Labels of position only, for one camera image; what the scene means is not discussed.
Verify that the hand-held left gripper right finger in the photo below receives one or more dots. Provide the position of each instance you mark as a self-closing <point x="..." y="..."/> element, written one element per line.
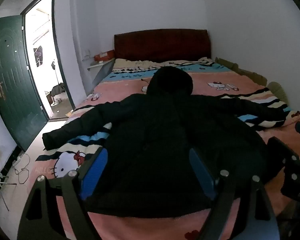
<point x="202" y="172"/>

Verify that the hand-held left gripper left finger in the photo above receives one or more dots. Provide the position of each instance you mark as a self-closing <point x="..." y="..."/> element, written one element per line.
<point x="95" y="172"/>

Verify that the black hooded jacket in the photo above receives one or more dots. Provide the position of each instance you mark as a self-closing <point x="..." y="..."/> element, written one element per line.
<point x="155" y="130"/>

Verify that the pile of grey clothes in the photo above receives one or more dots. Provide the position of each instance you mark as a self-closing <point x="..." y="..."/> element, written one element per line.
<point x="57" y="89"/>

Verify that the white power strip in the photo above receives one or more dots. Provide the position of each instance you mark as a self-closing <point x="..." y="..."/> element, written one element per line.
<point x="17" y="160"/>

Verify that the cartoon cat printed blanket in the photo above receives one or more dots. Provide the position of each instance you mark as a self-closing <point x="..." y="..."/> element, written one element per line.
<point x="130" y="85"/>

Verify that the white bedside shelf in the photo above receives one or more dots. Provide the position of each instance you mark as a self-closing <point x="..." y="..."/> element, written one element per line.
<point x="98" y="65"/>

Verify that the orange cardboard box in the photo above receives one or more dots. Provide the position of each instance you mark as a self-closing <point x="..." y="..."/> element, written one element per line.
<point x="104" y="55"/>

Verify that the dark green metal door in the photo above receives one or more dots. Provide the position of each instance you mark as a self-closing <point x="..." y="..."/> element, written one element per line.
<point x="15" y="80"/>

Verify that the dark hanging garment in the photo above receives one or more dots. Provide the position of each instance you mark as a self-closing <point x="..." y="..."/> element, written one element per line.
<point x="38" y="55"/>

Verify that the dark red headboard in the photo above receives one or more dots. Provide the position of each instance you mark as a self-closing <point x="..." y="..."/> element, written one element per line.
<point x="162" y="45"/>

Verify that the grey bed frame side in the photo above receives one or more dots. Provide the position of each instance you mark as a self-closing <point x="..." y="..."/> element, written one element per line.
<point x="103" y="73"/>

